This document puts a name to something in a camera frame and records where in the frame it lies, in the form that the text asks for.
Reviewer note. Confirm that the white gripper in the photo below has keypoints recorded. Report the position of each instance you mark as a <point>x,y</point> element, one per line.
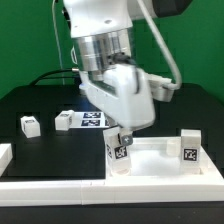
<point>125,94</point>

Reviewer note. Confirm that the white square table top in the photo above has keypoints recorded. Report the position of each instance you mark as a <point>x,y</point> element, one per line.
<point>160,158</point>

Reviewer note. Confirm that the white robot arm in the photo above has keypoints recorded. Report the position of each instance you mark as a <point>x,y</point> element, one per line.
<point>101,29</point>

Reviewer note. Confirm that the white fiducial marker sheet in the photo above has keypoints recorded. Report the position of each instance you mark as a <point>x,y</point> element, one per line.
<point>89,120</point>

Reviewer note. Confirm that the white U-shaped obstacle fence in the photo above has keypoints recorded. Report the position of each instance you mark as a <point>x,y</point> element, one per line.
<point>110,190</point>

